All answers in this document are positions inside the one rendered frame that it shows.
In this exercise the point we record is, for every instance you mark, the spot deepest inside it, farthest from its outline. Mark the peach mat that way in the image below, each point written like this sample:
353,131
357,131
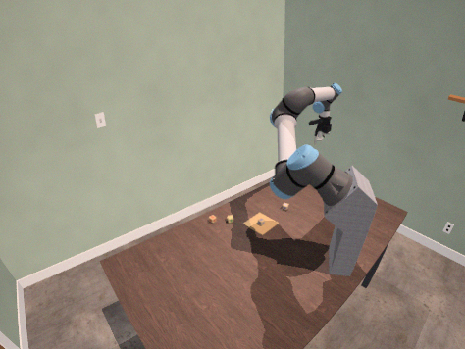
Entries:
269,224

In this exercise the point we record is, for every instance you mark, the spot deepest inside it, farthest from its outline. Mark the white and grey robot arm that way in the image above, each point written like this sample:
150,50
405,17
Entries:
304,166

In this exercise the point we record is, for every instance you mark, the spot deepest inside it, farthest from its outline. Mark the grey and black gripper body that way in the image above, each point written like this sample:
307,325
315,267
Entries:
324,125

